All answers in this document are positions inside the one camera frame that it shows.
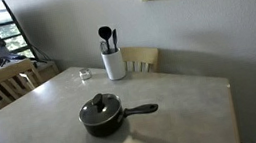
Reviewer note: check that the glass lid with black knob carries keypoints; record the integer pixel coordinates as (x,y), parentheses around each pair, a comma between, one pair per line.
(101,107)

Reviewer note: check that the white utensil holder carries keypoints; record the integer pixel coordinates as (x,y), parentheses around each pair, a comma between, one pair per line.
(114,66)

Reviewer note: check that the wooden chair with white slats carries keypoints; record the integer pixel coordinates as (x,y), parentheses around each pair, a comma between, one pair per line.
(140,54)

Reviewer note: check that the metal whisk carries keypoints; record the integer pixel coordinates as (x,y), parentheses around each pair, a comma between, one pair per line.
(103,47)

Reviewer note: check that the black spatula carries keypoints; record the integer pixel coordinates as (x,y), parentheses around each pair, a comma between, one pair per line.
(115,38)

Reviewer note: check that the small clear glass jar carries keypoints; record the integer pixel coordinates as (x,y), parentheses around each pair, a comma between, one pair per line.
(85,74)

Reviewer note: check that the black ladle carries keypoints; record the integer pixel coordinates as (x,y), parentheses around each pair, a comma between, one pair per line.
(105,33)

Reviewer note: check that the low wooden side table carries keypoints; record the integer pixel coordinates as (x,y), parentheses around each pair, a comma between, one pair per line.
(47,70)

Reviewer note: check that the window with dark frame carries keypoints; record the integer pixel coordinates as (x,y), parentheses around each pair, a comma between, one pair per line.
(8,31)

